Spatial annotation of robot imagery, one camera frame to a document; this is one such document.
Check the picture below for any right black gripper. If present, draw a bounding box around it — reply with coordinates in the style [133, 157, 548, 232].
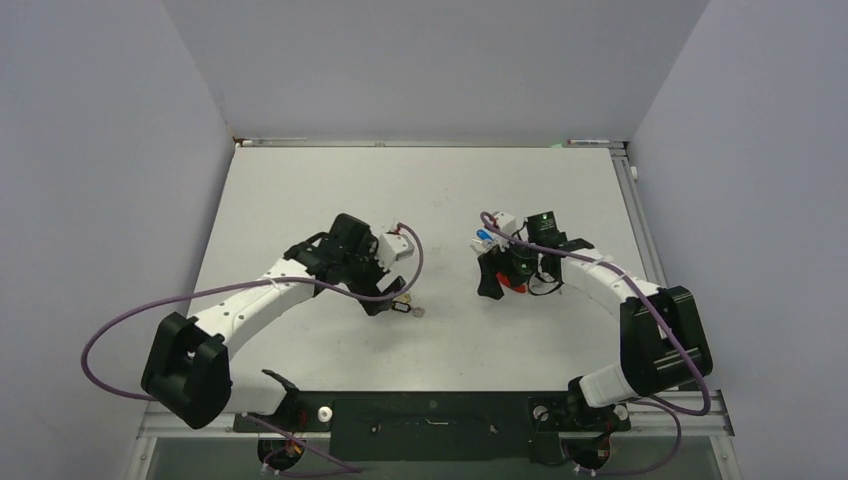
[480, 230, 543, 299]

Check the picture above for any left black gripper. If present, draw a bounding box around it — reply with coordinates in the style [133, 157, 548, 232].
[341, 234, 403, 314]

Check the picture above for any black tag key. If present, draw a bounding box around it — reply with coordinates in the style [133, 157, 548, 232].
[391, 301, 413, 313]

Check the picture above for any red handled metal key holder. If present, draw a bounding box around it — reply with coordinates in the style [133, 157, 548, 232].
[471, 239, 536, 300]

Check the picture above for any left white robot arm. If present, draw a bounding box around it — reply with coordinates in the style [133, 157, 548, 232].
[141, 213, 423, 430]

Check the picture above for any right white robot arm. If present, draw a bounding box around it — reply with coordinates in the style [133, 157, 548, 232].
[472, 212, 713, 428]

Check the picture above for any blue tag key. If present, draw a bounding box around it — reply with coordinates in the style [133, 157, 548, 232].
[476, 229, 494, 243]

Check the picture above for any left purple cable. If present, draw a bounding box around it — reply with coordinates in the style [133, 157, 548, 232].
[79, 221, 427, 475]

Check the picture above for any purple cable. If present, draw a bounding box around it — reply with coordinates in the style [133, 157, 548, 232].
[479, 210, 713, 419]
[79, 221, 427, 475]

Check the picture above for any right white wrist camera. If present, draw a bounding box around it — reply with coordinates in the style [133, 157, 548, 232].
[491, 211, 520, 236]

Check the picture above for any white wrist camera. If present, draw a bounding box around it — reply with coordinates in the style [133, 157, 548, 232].
[375, 232, 414, 272]
[491, 211, 520, 236]

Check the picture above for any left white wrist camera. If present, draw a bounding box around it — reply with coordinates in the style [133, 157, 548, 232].
[375, 232, 414, 272]

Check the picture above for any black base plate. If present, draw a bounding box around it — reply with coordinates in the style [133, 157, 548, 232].
[233, 391, 631, 462]

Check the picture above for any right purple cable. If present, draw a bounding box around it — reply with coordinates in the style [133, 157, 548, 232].
[479, 210, 713, 419]

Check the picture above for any aluminium frame rail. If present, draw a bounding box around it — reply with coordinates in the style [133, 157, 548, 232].
[610, 142, 735, 437]

